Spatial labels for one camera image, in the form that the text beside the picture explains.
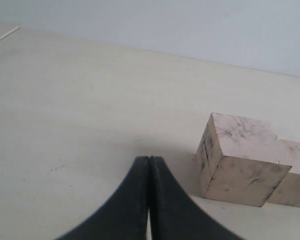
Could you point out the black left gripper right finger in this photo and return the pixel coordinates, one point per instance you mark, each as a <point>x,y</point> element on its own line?
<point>173,214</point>

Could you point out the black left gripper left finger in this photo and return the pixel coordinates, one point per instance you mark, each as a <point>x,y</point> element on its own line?
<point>124,216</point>

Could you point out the second largest wooden cube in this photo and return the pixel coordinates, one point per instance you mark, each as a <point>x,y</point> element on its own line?
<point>288,191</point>

